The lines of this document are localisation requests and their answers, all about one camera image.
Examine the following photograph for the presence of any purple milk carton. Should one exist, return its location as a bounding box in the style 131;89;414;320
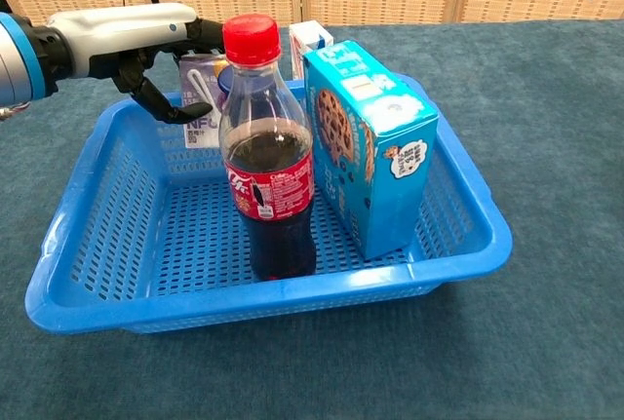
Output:
177;52;233;150

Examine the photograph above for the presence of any blue cookie box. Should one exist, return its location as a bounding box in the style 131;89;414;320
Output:
302;39;442;260

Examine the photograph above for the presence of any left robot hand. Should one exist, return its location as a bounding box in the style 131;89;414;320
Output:
46;2;228;125

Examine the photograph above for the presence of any left wrist wire bundle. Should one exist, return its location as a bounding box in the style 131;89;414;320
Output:
0;101;31;122

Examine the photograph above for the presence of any cola bottle red cap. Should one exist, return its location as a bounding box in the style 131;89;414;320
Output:
217;14;318;283

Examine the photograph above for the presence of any blue plastic perforated basket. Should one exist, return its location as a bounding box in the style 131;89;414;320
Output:
23;73;515;334

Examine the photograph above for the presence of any teal carpet table cloth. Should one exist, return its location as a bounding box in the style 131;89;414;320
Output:
0;19;624;420

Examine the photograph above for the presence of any white milk carton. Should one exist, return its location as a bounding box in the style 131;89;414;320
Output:
288;20;335;81

